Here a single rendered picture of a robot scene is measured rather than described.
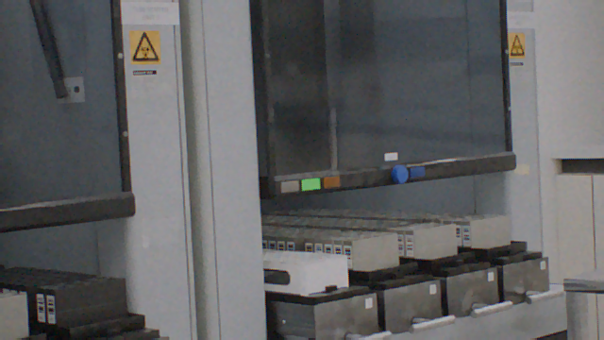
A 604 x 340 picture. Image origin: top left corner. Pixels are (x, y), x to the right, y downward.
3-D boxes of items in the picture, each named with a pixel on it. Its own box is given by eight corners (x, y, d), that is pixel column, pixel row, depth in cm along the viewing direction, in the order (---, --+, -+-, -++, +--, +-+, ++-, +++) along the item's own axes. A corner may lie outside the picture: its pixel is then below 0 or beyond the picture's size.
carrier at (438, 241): (449, 257, 216) (447, 223, 215) (458, 257, 214) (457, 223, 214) (405, 264, 208) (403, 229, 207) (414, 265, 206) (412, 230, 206)
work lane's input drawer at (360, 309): (61, 313, 229) (58, 265, 228) (122, 302, 238) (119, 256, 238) (337, 357, 176) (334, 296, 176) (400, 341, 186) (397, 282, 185)
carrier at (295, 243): (334, 263, 215) (332, 229, 215) (343, 263, 213) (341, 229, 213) (287, 272, 207) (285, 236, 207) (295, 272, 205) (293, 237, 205)
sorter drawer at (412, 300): (127, 301, 239) (125, 255, 239) (183, 291, 249) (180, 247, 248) (407, 339, 187) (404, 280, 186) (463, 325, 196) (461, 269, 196)
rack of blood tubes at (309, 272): (182, 289, 204) (180, 252, 204) (227, 281, 211) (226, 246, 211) (305, 304, 183) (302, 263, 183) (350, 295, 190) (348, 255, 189)
